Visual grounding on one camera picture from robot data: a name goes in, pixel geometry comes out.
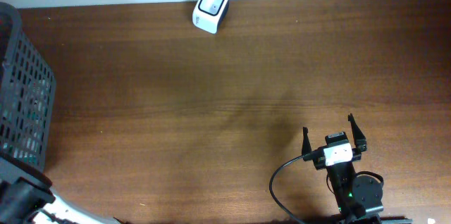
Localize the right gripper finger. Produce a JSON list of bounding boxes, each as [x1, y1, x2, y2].
[[302, 127, 312, 161], [348, 113, 367, 152]]

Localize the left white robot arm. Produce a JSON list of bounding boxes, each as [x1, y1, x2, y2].
[[1, 153, 121, 224]]

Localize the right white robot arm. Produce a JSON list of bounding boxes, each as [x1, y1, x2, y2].
[[302, 114, 413, 223]]

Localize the white barcode scanner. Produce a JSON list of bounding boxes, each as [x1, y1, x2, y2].
[[192, 0, 230, 34]]

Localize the dark grey plastic basket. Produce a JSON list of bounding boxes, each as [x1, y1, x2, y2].
[[1, 2, 56, 172]]

